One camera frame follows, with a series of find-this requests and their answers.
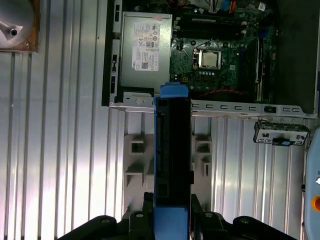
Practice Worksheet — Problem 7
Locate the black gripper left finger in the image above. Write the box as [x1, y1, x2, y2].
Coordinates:
[57, 191, 154, 240]

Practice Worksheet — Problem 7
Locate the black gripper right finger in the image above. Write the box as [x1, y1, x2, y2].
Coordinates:
[191, 193, 299, 240]

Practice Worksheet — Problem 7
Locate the hard disk blue carrier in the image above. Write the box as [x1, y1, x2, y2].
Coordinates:
[152, 83, 195, 240]

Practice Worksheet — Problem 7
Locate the grey parts rack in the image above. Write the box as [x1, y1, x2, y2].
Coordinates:
[122, 133, 214, 220]

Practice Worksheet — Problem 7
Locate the black blue port plug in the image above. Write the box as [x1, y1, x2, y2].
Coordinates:
[271, 137, 293, 146]

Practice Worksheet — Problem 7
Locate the pale blue teach pendant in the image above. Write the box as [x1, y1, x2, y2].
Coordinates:
[301, 124, 320, 240]

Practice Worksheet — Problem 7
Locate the green motherboard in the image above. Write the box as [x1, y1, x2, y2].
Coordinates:
[169, 6, 277, 104]

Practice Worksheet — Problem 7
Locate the silver CPU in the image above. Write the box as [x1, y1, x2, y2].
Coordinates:
[201, 49, 223, 70]

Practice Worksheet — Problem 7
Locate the CPU socket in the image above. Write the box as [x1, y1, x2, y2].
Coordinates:
[192, 47, 223, 71]

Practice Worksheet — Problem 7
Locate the grey power supply unit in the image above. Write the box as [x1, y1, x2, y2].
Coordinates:
[119, 11, 174, 89]

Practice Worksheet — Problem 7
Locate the black PC case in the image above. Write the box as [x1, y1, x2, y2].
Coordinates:
[101, 0, 320, 118]

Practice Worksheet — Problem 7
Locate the black RAM slot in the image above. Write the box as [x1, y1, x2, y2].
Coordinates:
[180, 14, 240, 25]
[180, 24, 240, 38]

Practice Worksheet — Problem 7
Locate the red black twisted wire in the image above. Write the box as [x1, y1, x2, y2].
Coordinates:
[199, 87, 245, 99]

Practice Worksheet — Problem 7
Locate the brown square base plate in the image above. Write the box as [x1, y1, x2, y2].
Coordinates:
[0, 0, 41, 54]

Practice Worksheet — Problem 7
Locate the orange wire bundle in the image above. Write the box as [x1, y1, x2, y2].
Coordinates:
[204, 0, 238, 15]

